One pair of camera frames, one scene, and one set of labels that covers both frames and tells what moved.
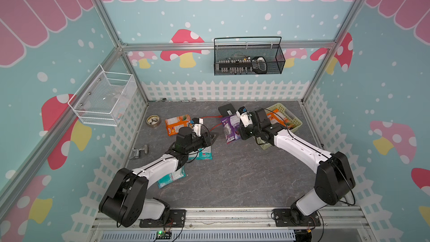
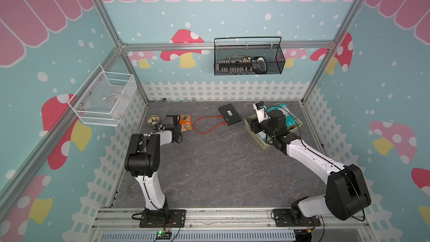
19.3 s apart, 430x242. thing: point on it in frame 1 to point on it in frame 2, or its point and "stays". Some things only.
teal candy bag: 171,177 to 290,119
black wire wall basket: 244,60 stays
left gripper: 206,139 to 178,126
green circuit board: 163,234 stays
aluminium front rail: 337,224 stays
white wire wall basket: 104,98 stays
